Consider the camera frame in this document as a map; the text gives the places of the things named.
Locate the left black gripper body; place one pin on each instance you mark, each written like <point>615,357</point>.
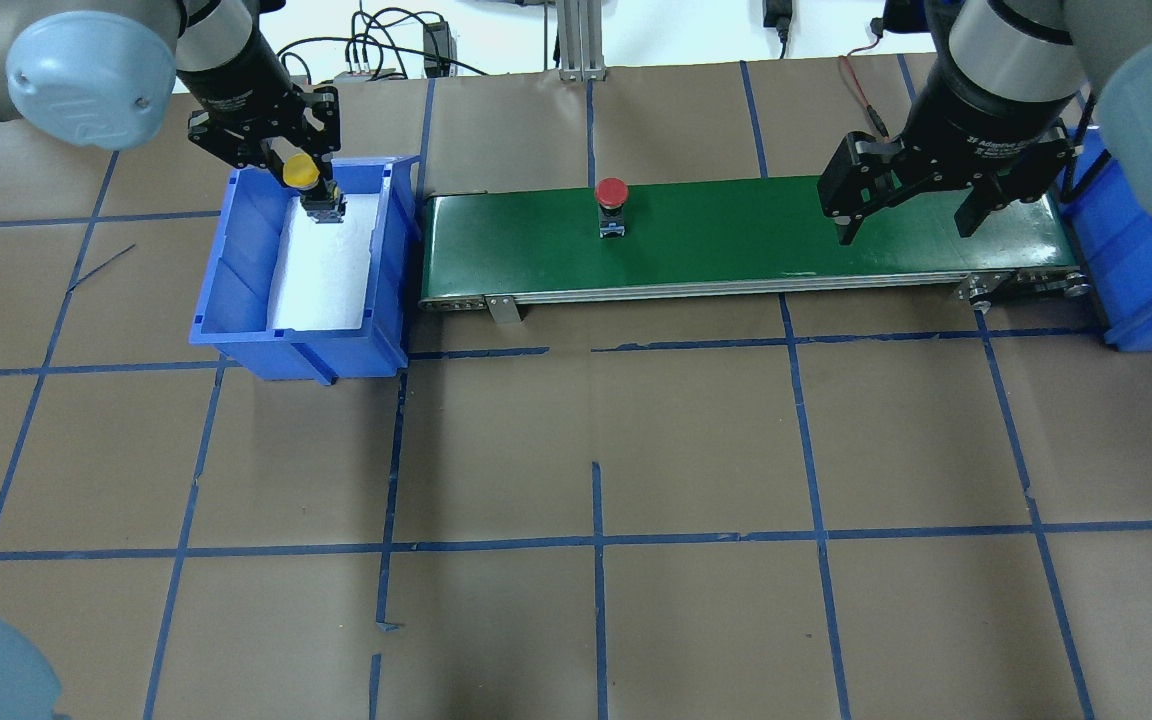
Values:
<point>232,83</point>

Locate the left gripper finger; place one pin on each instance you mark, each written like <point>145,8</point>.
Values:
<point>257,154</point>
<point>323,113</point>

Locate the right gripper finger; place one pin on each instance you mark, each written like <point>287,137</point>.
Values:
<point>990,191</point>
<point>856,182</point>

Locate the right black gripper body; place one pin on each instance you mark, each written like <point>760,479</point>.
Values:
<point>981,117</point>

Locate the yellow push button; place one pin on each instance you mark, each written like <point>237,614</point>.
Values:
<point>321,199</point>

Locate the red push button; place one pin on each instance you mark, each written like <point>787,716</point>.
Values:
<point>611,195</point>

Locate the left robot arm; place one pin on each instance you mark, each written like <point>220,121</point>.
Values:
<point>100,74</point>

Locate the green conveyor belt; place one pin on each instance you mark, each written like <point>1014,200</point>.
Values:
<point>501,251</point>

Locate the black power adapter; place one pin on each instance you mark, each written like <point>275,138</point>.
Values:
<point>437,49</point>

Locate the white foam pad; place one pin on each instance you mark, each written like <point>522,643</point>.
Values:
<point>322,271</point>

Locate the blue target bin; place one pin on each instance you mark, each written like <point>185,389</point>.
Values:
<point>1114,237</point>

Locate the blue source bin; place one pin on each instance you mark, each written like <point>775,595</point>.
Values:
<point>231,313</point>

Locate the aluminium frame post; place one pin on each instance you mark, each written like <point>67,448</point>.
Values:
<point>580,41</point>

